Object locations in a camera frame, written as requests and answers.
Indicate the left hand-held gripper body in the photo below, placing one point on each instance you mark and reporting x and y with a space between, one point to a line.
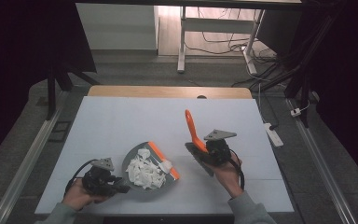
99 179

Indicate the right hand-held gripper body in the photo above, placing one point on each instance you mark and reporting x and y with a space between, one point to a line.
219 149

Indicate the grey dustpan with orange edge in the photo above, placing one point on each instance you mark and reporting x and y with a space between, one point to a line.
130 161

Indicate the pile of white tissue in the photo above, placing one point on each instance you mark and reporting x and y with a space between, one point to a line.
144 172

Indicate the small white tissue piece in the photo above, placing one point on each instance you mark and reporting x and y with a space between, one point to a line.
166 166

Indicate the person's left hand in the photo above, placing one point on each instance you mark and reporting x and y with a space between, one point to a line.
79 197

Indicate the person's right hand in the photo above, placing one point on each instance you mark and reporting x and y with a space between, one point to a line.
228 177

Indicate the white power strip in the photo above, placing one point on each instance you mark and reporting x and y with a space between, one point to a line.
273 134

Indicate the black floor hatch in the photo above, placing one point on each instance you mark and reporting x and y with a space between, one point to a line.
59 131

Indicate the small white adapter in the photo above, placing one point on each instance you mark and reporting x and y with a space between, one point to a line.
296 112

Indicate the black metal stand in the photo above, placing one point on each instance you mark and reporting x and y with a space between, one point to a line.
301 84

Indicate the black tripod stand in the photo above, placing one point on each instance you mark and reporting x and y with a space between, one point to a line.
59 77

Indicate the dark curtain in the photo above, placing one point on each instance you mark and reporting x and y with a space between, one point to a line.
21 46
348 77

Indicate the metal floor rail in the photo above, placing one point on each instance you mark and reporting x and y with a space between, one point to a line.
24 165
320 161

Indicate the white desk frame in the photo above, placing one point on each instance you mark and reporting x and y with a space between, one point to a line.
217 25

